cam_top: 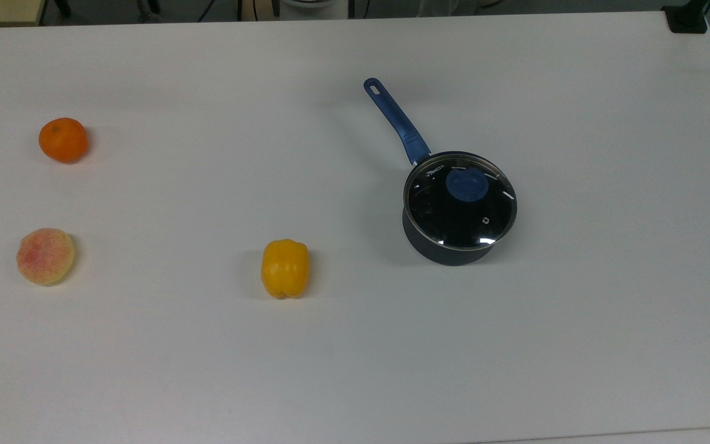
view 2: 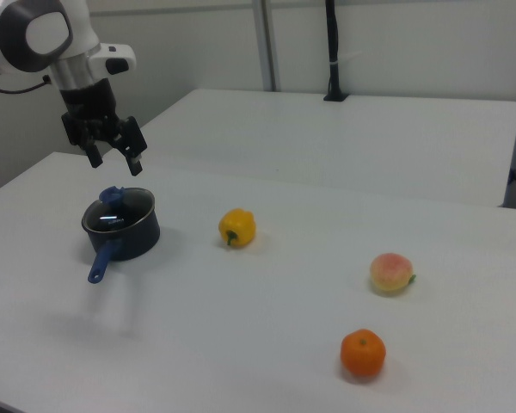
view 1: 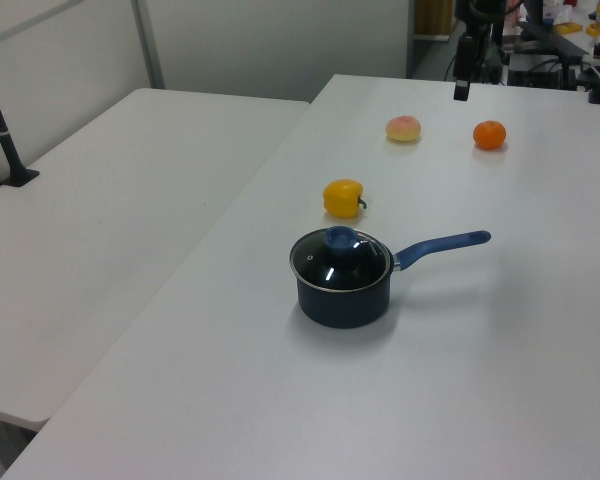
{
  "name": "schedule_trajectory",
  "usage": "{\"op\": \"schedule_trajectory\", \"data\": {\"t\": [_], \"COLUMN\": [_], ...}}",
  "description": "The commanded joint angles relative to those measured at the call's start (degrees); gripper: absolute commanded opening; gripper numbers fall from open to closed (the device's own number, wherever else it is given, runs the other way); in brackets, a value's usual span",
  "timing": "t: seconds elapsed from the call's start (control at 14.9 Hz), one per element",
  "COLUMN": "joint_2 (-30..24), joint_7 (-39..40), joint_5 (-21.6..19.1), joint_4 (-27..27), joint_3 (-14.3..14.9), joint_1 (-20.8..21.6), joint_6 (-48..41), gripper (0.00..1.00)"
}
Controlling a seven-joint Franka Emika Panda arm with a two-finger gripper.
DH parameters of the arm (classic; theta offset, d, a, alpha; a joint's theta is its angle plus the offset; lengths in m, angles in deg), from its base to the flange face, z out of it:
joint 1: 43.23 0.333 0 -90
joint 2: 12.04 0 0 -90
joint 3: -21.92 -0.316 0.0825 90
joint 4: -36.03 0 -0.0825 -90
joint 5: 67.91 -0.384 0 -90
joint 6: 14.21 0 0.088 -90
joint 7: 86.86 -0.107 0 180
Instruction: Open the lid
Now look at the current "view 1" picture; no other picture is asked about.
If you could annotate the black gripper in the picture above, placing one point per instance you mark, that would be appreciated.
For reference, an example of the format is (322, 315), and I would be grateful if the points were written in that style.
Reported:
(472, 12)

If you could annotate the white side table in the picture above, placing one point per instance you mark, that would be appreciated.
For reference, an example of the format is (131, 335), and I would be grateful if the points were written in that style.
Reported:
(105, 225)

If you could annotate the yellow bell pepper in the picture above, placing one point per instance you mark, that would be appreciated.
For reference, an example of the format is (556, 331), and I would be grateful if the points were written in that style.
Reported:
(341, 199)

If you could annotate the glass lid with blue knob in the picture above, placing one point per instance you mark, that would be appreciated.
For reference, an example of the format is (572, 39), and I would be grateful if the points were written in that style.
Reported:
(341, 240)

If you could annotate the black desk tray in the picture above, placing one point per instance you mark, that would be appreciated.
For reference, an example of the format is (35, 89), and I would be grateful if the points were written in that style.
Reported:
(555, 42)

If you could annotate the orange mandarin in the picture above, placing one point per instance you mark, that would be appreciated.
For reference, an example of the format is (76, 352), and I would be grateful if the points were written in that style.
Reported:
(489, 135)

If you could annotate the black camera pole with base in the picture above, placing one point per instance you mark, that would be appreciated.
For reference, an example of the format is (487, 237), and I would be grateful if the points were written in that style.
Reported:
(10, 155)

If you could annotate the pink yellow peach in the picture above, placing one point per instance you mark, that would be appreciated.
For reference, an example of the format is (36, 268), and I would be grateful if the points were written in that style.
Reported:
(403, 129)

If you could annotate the black equipment box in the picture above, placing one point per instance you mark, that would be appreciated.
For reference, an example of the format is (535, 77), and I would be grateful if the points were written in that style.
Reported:
(537, 70)

